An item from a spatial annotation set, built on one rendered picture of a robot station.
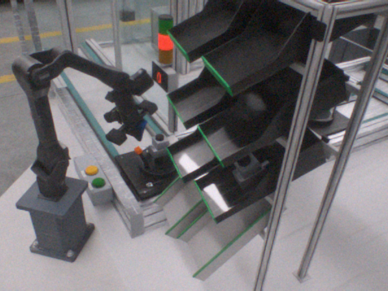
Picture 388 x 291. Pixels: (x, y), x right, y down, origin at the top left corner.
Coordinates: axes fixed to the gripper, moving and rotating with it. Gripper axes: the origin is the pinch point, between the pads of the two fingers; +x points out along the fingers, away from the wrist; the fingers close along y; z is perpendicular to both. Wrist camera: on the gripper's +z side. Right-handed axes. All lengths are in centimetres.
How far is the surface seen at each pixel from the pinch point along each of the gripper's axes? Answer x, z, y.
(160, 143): 5.4, -5.5, -3.7
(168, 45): -14.3, 5.5, -27.9
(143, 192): 13.1, -8.1, 11.2
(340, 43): 86, 6, -193
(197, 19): -40.3, -26.5, -8.4
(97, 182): 10.3, 6.1, 17.1
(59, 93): 15, 65, -12
